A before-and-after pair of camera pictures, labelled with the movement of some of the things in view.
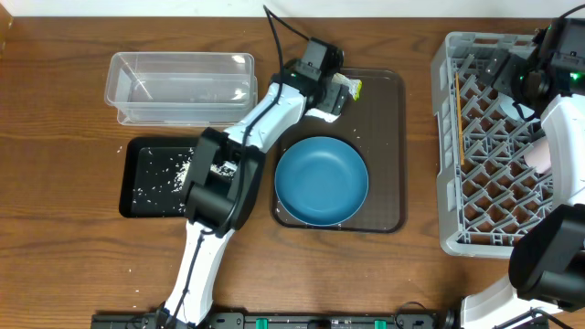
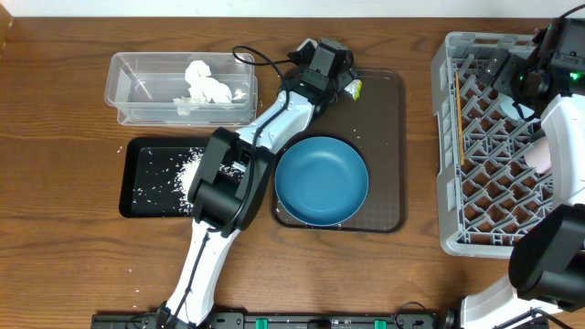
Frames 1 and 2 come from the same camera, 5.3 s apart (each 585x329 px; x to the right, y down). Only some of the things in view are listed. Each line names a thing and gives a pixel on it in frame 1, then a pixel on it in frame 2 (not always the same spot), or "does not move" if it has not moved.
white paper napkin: (327, 117) to (204, 89)
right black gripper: (513, 68) does not move
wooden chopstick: (459, 120) does not move
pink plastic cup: (538, 156) does not move
